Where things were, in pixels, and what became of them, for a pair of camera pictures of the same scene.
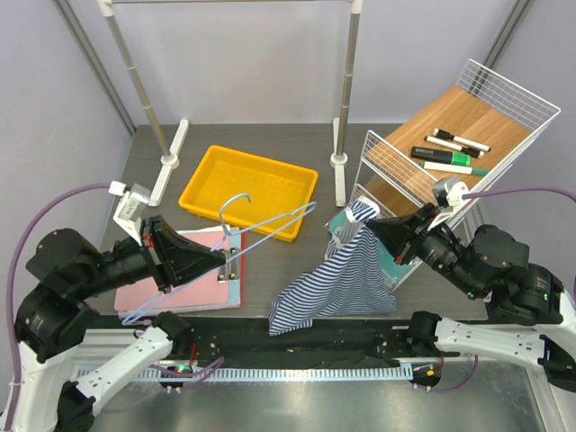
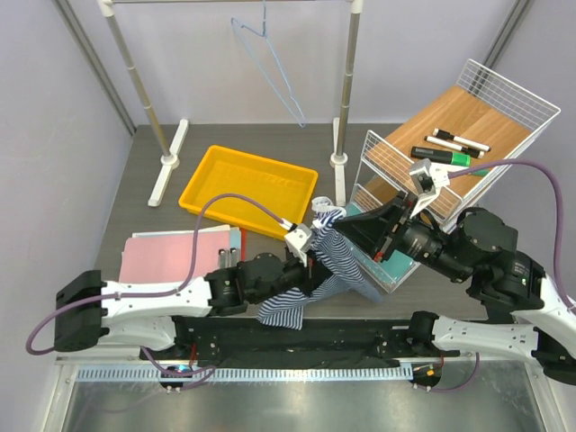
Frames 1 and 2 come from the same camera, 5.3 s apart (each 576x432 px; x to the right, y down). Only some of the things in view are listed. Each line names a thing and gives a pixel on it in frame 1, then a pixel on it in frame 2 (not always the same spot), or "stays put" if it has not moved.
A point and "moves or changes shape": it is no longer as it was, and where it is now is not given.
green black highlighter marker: [440, 156] stays put
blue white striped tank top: [352, 280] moves or changes shape
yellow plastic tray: [249, 191] stays put
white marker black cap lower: [480, 154] stays put
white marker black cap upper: [464, 141] stays put
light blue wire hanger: [310, 209] to [263, 35]
